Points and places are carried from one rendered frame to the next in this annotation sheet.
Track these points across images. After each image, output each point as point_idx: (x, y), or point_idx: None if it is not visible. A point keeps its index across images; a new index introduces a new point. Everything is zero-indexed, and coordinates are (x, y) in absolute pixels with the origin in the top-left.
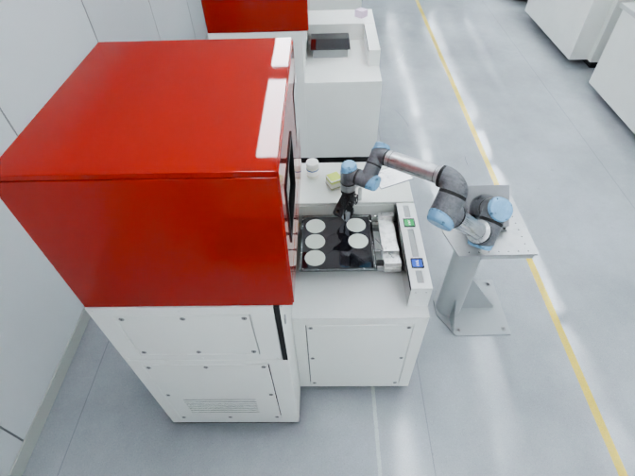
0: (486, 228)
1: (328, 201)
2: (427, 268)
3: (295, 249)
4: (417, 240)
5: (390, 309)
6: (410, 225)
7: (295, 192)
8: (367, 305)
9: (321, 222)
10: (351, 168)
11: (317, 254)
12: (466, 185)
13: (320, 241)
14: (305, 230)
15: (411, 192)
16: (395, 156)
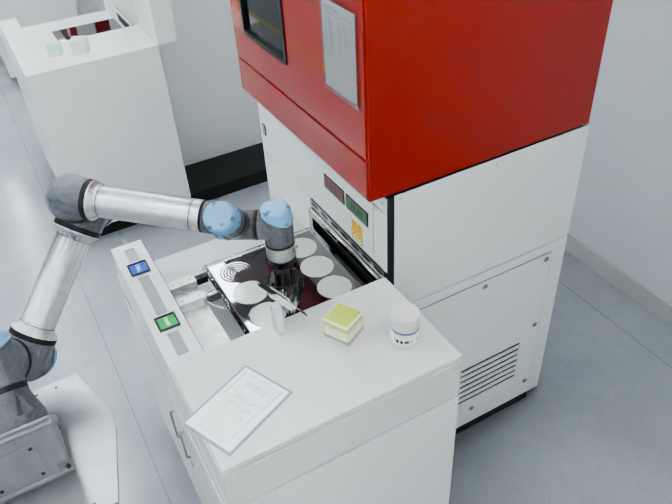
0: (19, 320)
1: (331, 301)
2: (121, 268)
3: (263, 89)
4: (146, 300)
5: (172, 263)
6: (163, 317)
7: (277, 56)
8: (205, 255)
9: (328, 295)
10: (266, 201)
11: (299, 252)
12: (48, 186)
13: (308, 269)
14: (343, 273)
15: (179, 386)
16: (183, 197)
